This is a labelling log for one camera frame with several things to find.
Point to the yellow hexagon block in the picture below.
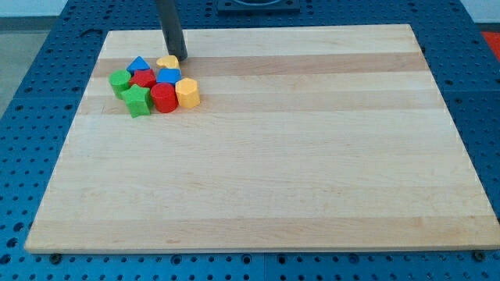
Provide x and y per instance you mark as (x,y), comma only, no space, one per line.
(187,92)

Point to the light wooden board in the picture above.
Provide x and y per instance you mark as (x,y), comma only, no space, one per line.
(305,139)

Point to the red star block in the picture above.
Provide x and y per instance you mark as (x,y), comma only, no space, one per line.
(143,78)

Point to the yellow heart block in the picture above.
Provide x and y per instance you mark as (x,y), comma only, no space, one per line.
(168,62)

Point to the blue cube block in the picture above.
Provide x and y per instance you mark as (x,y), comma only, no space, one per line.
(169,76)

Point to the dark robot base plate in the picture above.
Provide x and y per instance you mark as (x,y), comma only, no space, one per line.
(224,7)

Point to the dark cylindrical robot arm tool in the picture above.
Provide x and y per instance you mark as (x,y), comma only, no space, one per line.
(171,28)

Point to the red object at edge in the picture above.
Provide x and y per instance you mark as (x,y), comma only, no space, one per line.
(493,40)

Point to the blue triangle block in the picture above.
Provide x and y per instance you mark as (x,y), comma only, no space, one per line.
(137,64)

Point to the red cylinder block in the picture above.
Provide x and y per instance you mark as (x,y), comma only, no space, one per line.
(164,97)

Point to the green star block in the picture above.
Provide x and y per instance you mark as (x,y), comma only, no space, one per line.
(138,100)

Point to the green cylinder block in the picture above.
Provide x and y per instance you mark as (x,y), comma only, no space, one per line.
(119,82)

